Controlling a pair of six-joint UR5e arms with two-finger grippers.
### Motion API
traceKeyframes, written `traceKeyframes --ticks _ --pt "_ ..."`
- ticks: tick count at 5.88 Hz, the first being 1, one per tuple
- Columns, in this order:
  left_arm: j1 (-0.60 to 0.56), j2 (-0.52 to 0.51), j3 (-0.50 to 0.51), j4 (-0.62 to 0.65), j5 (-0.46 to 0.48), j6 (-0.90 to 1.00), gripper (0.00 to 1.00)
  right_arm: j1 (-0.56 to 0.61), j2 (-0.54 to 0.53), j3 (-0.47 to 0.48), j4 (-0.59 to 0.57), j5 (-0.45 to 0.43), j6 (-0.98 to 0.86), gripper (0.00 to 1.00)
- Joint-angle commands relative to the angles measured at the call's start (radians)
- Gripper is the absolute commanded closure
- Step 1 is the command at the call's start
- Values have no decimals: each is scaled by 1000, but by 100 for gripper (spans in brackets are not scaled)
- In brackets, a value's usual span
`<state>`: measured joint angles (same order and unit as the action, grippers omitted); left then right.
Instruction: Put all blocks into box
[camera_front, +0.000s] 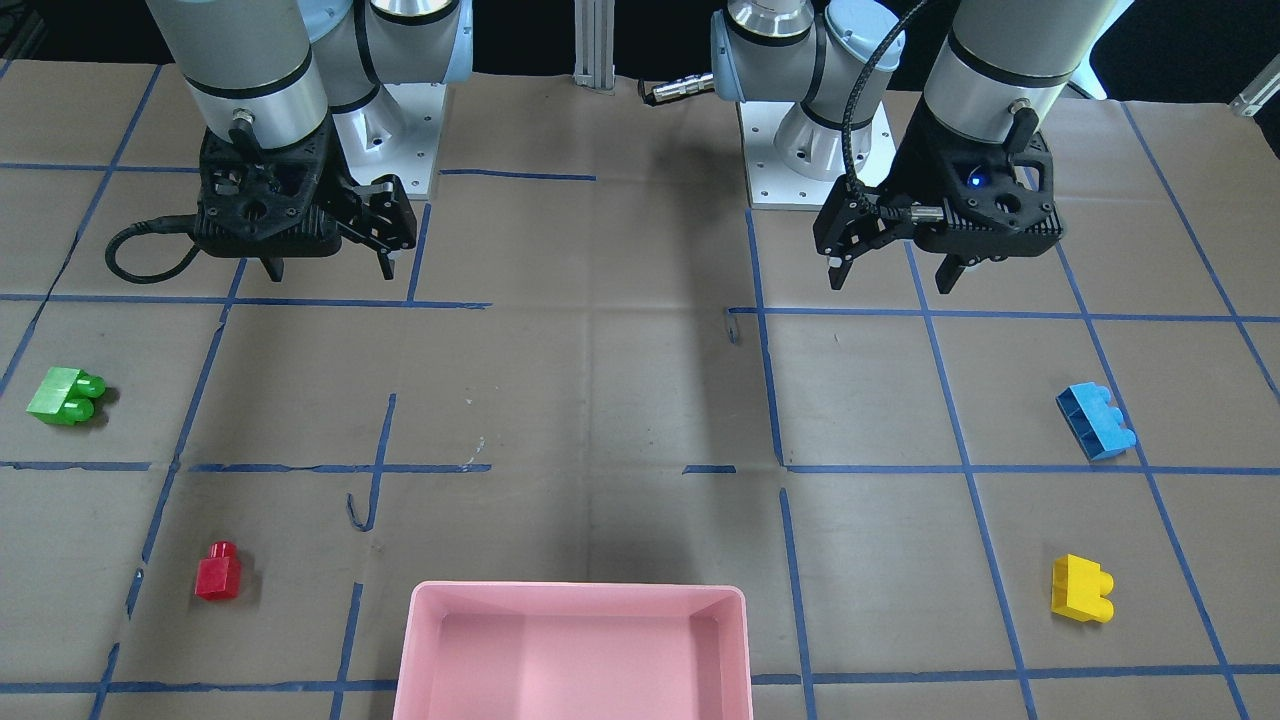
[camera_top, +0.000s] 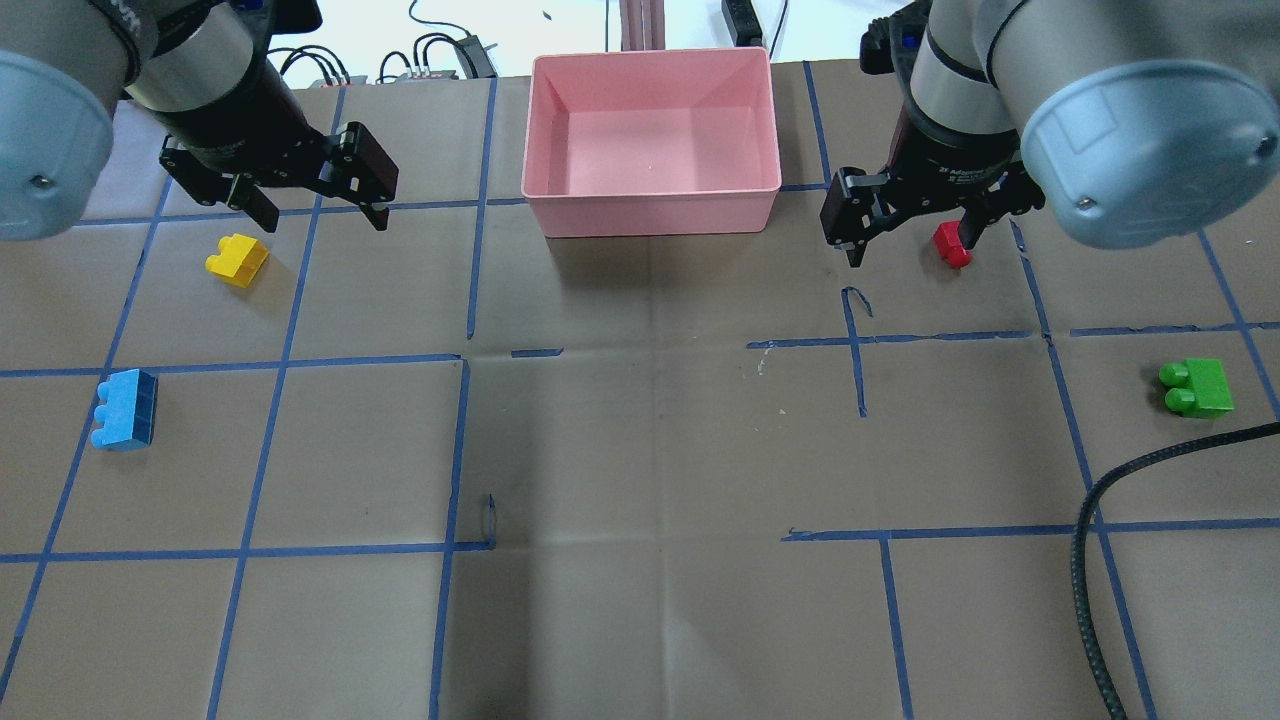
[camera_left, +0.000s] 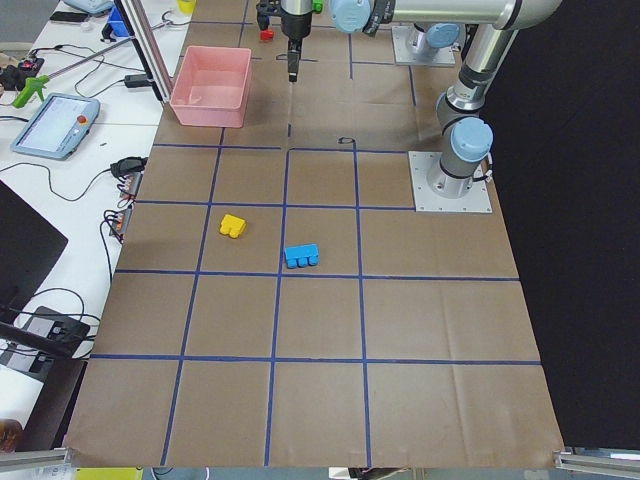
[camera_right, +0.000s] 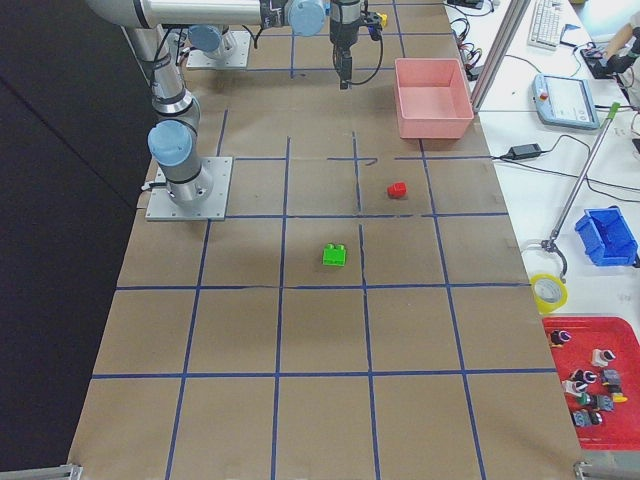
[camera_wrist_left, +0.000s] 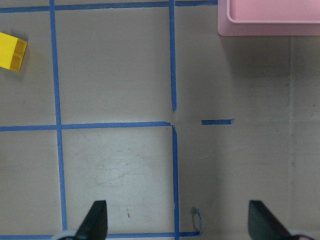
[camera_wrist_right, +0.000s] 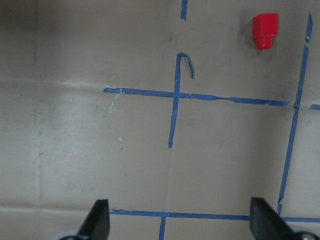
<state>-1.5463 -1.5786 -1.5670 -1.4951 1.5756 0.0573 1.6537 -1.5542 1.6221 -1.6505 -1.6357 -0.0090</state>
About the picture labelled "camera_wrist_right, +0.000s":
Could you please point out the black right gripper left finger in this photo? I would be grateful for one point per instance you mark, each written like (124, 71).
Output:
(96, 225)

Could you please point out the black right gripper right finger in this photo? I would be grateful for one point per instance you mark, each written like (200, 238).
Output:
(266, 224)

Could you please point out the red toy block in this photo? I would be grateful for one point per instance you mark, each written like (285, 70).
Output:
(264, 28)

